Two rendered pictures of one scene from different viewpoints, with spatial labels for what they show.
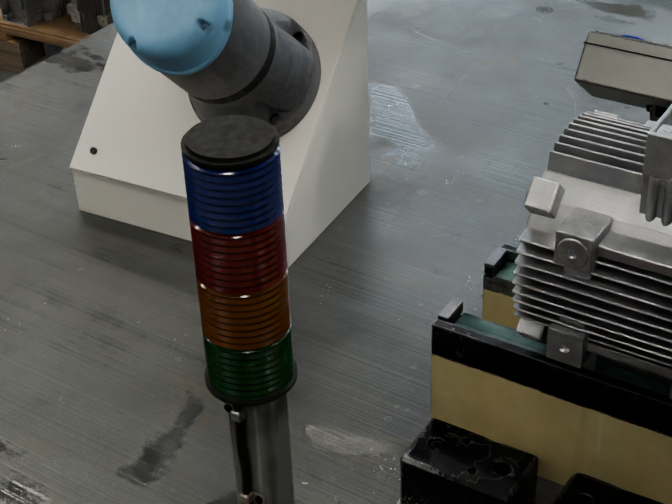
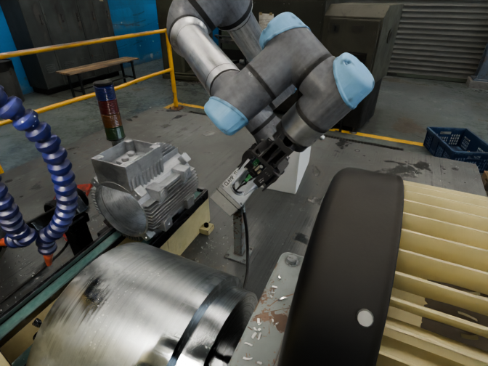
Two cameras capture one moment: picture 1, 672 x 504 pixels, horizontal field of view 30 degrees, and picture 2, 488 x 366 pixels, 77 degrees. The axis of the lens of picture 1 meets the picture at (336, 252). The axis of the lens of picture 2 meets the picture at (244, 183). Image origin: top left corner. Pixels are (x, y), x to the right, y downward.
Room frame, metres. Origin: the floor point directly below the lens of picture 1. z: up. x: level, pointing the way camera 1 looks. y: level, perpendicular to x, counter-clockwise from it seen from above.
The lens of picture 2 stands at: (0.97, -0.97, 1.46)
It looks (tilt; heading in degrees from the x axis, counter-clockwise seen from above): 32 degrees down; 82
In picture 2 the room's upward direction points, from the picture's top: straight up
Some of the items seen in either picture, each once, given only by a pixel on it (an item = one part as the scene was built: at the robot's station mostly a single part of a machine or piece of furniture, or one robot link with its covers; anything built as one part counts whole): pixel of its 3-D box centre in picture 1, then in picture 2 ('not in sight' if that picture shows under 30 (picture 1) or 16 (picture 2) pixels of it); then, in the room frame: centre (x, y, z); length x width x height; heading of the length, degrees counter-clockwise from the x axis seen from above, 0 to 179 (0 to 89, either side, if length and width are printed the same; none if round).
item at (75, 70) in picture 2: not in sight; (104, 77); (-0.62, 4.64, 0.21); 1.40 x 0.33 x 0.43; 54
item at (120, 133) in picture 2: (249, 349); (114, 131); (0.67, 0.06, 1.05); 0.06 x 0.06 x 0.04
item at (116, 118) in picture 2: (244, 296); (111, 118); (0.67, 0.06, 1.10); 0.06 x 0.06 x 0.04
